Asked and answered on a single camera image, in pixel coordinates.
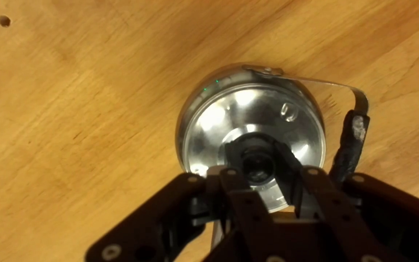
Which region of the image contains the silver pot with handle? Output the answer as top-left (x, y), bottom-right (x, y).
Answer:
top-left (174, 61), bottom-right (373, 188)

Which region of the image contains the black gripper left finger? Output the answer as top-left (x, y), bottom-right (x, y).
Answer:
top-left (85, 166), bottom-right (276, 262)

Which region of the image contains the silver pot lid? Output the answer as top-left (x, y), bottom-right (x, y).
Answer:
top-left (188, 83), bottom-right (328, 215)

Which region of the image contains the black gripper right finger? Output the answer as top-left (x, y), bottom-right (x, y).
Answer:
top-left (267, 166), bottom-right (419, 262)

